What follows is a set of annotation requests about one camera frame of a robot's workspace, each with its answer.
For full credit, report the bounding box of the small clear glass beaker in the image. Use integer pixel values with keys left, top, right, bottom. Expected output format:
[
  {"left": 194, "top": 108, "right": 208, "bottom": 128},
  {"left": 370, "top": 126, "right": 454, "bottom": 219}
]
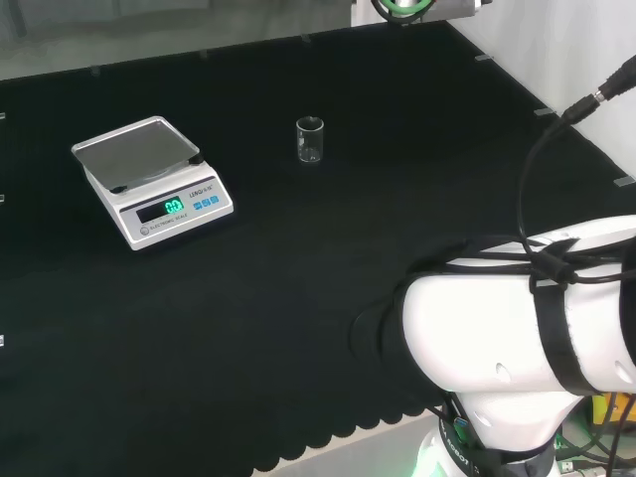
[{"left": 295, "top": 116, "right": 326, "bottom": 164}]

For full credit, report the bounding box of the black bench cloth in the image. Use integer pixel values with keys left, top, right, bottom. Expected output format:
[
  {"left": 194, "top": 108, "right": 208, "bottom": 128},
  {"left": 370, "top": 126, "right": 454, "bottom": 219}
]
[{"left": 0, "top": 19, "right": 636, "bottom": 477}]

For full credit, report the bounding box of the device with green ring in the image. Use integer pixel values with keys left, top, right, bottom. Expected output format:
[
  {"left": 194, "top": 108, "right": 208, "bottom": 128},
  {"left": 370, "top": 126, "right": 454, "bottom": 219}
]
[{"left": 370, "top": 0, "right": 494, "bottom": 25}]

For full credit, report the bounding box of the white electronic balance steel pan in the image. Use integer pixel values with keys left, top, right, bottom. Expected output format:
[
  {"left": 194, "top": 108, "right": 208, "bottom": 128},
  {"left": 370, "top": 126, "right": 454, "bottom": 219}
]
[{"left": 71, "top": 115, "right": 235, "bottom": 252}]

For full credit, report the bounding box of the thick black cable with plug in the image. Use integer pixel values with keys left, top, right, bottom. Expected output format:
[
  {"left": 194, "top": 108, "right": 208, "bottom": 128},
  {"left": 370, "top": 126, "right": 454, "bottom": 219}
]
[{"left": 516, "top": 52, "right": 636, "bottom": 249}]

